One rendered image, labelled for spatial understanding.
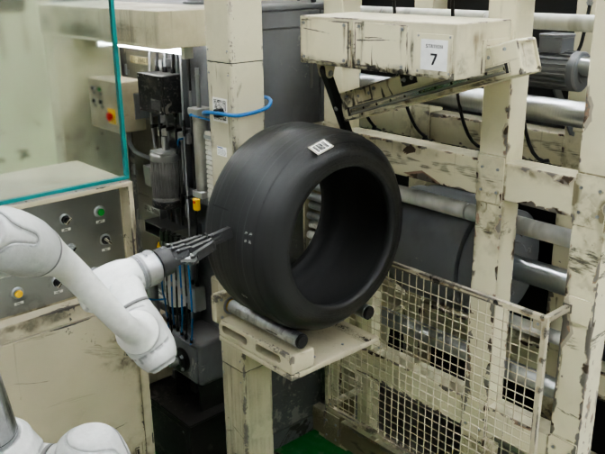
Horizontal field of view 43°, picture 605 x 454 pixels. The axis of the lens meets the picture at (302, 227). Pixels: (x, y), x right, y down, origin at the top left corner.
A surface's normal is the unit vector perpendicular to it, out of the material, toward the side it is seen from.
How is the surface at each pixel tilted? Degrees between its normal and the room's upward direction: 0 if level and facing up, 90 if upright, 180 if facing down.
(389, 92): 90
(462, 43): 90
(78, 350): 90
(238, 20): 90
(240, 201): 62
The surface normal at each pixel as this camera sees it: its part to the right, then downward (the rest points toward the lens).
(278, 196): 0.00, -0.14
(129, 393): 0.66, 0.23
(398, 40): -0.75, 0.22
